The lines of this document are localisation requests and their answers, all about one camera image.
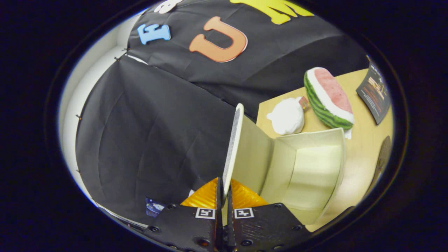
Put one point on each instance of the black cover book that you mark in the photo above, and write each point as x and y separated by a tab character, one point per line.
374	92

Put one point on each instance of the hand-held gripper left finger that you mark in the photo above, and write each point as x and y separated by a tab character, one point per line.
182	227

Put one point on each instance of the brown fuzzy shoe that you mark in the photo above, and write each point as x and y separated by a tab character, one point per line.
383	157

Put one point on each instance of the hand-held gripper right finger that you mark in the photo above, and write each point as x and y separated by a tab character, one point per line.
269	224

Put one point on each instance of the white plush toy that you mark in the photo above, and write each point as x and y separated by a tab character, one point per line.
287	117

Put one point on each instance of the watermelon slice plush toy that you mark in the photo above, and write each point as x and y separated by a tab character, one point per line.
329	98

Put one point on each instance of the white and blue object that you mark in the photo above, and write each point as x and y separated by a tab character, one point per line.
154	206

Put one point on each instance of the cream fabric storage box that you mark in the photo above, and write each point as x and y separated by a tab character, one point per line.
308	168

